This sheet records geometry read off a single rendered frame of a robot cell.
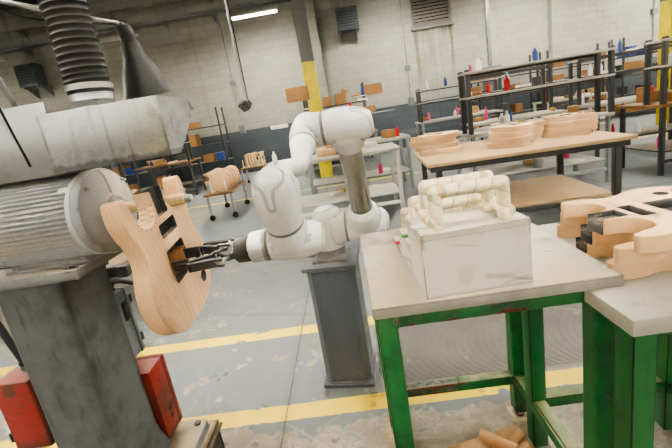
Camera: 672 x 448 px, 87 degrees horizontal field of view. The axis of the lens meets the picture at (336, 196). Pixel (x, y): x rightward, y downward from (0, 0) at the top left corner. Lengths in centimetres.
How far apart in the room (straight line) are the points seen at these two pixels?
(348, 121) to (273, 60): 1102
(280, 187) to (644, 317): 83
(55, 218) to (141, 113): 39
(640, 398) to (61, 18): 162
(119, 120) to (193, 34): 1213
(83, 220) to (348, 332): 132
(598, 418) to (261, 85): 1178
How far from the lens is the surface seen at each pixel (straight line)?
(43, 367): 147
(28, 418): 161
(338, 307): 190
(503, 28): 1330
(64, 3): 113
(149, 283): 99
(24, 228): 126
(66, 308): 133
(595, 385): 128
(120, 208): 94
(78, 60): 110
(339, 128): 135
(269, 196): 84
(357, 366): 209
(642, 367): 115
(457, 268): 95
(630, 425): 124
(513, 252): 99
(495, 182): 93
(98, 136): 104
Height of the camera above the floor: 142
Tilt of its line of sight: 13 degrees down
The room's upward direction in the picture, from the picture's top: 9 degrees counter-clockwise
